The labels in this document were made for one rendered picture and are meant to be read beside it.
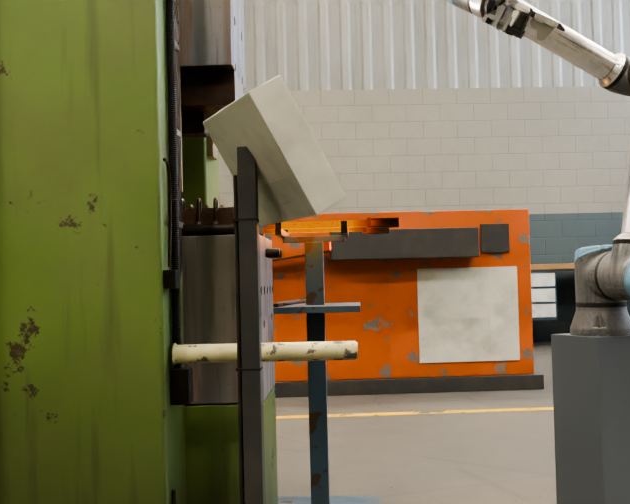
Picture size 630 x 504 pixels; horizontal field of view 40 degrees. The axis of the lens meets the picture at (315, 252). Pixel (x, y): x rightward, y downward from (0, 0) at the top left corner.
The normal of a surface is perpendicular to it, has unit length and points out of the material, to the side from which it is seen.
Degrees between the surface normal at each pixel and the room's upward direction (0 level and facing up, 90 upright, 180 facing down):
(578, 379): 90
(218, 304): 90
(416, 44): 90
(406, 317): 90
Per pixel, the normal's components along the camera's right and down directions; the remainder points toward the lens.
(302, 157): 0.39, -0.04
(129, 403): -0.04, -0.04
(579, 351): -0.92, 0.01
